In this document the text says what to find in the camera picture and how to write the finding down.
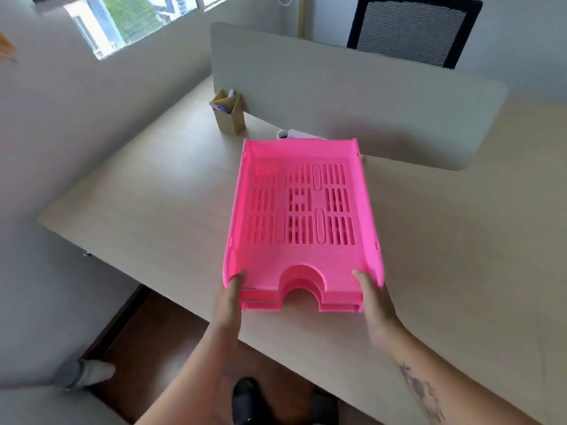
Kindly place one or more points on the person's right hand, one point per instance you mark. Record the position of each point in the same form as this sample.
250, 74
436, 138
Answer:
378, 312

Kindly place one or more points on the person's left hand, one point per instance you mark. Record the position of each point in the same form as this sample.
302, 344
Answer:
227, 305

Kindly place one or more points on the person's right thumb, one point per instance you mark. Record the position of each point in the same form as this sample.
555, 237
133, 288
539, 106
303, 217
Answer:
365, 283

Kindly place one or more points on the person's left thumb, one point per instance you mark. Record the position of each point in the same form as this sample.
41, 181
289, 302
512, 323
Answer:
235, 285

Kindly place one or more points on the pink plastic letter tray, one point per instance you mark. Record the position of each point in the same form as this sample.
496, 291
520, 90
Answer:
305, 261
265, 305

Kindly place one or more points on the person's left forearm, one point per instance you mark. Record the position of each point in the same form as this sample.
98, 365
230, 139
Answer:
195, 376

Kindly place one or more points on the person's right forearm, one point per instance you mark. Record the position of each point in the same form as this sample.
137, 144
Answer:
434, 380

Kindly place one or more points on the person's black left shoe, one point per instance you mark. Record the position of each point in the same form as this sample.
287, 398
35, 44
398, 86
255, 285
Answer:
248, 402

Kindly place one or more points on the white object behind tray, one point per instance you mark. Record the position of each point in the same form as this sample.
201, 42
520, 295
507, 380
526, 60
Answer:
301, 134

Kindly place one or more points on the brown cardboard pen holder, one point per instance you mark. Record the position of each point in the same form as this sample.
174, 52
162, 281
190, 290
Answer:
230, 115

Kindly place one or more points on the white blue marker pen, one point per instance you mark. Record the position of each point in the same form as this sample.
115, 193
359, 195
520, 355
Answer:
228, 99

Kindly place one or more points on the grey desk divider panel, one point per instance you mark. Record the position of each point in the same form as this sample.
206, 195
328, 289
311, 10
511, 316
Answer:
354, 97

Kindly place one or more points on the black mesh office chair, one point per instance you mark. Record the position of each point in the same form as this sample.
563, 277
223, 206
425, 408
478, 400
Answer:
412, 33

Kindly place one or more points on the glass window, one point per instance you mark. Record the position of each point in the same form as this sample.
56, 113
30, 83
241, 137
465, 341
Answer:
133, 17

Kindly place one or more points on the orange paper piece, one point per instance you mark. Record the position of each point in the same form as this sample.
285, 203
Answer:
6, 47

